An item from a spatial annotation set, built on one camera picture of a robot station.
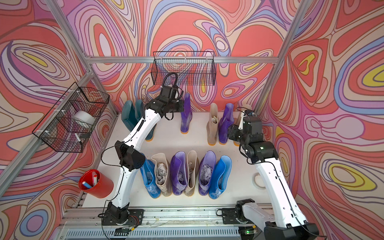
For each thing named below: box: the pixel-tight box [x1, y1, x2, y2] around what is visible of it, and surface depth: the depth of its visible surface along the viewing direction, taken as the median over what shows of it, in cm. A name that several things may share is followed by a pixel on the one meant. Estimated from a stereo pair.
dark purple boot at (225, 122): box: [218, 103, 234, 144], surface depth 90 cm
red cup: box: [78, 169, 115, 199], surface depth 77 cm
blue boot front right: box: [209, 155, 233, 200], surface depth 65 cm
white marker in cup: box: [93, 173, 98, 187], surface depth 77 cm
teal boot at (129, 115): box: [121, 100, 140, 132], surface depth 85 cm
